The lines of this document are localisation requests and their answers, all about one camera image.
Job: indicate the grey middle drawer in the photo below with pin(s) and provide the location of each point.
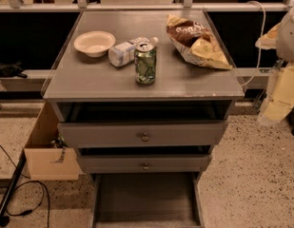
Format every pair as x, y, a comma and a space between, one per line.
102, 164

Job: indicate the cardboard box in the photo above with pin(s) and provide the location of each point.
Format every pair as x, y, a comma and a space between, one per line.
48, 160

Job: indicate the grey drawer cabinet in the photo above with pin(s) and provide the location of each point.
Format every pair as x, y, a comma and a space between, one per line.
91, 90

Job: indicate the grey open bottom drawer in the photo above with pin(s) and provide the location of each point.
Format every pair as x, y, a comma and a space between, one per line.
147, 200

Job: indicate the white paper bowl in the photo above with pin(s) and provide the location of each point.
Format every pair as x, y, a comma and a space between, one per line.
94, 43

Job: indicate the brown yellow chip bag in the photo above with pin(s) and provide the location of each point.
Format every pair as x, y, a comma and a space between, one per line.
196, 43

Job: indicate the clear plastic water bottle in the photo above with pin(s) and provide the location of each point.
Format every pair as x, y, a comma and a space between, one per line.
123, 54

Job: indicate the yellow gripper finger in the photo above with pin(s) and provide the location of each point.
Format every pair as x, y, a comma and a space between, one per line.
268, 40
279, 100

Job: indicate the green soda can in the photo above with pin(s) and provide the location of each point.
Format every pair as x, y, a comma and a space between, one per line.
145, 63

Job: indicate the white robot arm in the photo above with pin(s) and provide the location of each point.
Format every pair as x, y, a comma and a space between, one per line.
285, 38

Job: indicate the grey top drawer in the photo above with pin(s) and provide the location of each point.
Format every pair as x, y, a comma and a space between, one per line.
88, 135

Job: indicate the black object on ledge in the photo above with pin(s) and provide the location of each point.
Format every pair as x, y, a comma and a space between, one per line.
12, 70

